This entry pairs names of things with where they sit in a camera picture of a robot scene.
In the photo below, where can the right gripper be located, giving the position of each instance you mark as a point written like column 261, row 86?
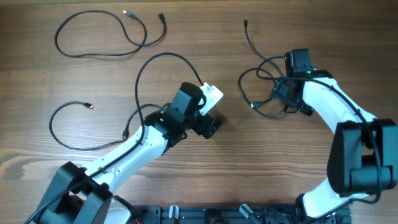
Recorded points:
column 280, row 89

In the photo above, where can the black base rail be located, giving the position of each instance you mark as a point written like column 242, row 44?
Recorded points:
column 243, row 214

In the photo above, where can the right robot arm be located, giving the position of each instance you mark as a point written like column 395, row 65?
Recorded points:
column 363, row 155

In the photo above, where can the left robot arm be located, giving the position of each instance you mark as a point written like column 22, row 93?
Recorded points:
column 86, row 194

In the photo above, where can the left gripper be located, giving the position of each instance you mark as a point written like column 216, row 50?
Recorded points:
column 201, row 127

